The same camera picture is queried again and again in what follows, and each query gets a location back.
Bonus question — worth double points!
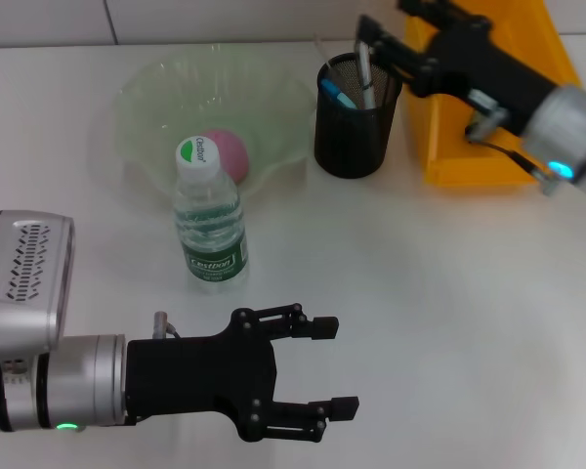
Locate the green glass fruit bowl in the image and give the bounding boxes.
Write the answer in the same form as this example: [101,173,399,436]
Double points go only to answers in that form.
[114,46,318,199]

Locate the yellow plastic bin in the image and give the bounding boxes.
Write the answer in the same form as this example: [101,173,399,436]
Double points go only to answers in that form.
[402,0,582,188]

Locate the grey ballpoint pen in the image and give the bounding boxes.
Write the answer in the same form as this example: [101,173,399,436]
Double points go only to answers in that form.
[354,41,378,111]

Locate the clear green-label water bottle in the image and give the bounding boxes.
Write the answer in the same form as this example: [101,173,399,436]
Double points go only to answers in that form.
[172,136,250,294]

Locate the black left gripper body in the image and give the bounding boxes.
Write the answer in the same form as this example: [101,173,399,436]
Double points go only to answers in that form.
[125,307,279,444]

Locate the black mesh pen holder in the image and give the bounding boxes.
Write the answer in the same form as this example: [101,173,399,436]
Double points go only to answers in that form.
[313,53,402,180]

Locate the light blue scissors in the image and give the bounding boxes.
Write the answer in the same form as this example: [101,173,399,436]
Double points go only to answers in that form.
[320,80,360,111]

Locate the grey right gripper cable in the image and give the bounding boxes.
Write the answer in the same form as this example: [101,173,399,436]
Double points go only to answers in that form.
[463,87,561,196]

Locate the pink peach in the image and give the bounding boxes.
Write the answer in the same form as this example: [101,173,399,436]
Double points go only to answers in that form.
[202,128,250,186]

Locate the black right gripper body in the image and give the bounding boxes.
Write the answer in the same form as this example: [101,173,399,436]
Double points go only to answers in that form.
[407,19,563,136]

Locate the left gripper cable connector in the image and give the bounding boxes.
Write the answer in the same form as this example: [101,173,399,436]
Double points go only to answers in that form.
[152,311,184,341]

